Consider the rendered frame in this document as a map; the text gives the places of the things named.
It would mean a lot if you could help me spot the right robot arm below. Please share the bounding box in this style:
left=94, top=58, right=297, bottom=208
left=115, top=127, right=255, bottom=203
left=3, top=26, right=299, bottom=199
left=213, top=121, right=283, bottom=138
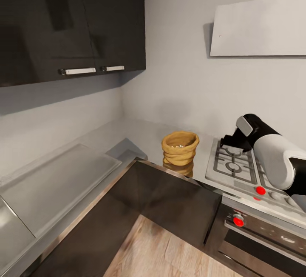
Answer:
left=220, top=114, right=306, bottom=213

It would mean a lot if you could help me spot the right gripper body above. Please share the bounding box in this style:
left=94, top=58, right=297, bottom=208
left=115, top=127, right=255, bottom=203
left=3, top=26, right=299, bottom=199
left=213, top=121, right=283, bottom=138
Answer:
left=224, top=134, right=252, bottom=150

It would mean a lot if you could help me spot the popcorn bag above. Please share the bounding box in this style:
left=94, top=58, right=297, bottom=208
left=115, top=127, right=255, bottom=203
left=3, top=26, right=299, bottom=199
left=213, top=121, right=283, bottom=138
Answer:
left=162, top=131, right=199, bottom=166

